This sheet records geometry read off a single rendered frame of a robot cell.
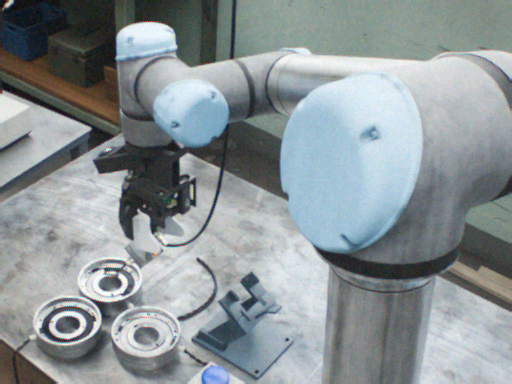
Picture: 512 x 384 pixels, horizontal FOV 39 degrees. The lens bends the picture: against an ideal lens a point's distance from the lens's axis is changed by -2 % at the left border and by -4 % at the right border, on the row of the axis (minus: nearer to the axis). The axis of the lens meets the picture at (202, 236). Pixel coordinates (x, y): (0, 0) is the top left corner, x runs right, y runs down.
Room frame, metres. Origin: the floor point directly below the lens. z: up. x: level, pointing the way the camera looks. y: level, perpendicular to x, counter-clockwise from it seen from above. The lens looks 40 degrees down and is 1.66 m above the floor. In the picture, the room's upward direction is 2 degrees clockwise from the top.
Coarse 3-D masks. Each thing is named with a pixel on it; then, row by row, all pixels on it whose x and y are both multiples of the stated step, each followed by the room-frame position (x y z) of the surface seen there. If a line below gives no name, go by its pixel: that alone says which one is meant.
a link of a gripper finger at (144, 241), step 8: (136, 216) 0.83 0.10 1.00; (144, 216) 0.83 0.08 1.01; (136, 224) 0.83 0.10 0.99; (144, 224) 0.82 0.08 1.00; (136, 232) 0.83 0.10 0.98; (144, 232) 0.82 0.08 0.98; (128, 240) 0.83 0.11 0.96; (136, 240) 0.83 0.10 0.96; (144, 240) 0.82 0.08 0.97; (152, 240) 0.81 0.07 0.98; (136, 248) 0.82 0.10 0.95; (144, 248) 0.82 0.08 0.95; (152, 248) 0.81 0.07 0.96; (160, 248) 0.80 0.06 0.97; (144, 256) 0.84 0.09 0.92
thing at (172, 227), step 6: (168, 216) 0.86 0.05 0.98; (150, 222) 0.87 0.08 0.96; (168, 222) 0.86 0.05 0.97; (174, 222) 0.85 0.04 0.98; (150, 228) 0.87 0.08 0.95; (156, 228) 0.86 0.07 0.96; (162, 228) 0.87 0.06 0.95; (168, 228) 0.86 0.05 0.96; (174, 228) 0.85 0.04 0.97; (180, 228) 0.85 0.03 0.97; (174, 234) 0.86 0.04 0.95; (180, 234) 0.85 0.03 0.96
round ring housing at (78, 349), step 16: (48, 304) 0.81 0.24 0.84; (64, 304) 0.82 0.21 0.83; (80, 304) 0.82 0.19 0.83; (64, 320) 0.79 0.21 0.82; (80, 320) 0.79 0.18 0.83; (64, 336) 0.75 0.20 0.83; (96, 336) 0.75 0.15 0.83; (48, 352) 0.73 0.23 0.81; (64, 352) 0.72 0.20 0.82; (80, 352) 0.73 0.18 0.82
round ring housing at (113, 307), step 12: (96, 264) 0.91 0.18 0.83; (108, 264) 0.92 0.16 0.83; (120, 264) 0.92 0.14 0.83; (132, 264) 0.91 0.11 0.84; (84, 276) 0.89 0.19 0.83; (108, 276) 0.89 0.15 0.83; (120, 276) 0.89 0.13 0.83; (132, 276) 0.89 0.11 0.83; (84, 288) 0.86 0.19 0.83; (96, 288) 0.86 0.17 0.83; (120, 288) 0.86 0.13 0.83; (96, 300) 0.82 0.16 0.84; (108, 300) 0.82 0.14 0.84; (120, 300) 0.82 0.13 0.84; (132, 300) 0.84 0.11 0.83; (108, 312) 0.82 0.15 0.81; (120, 312) 0.83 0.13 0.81
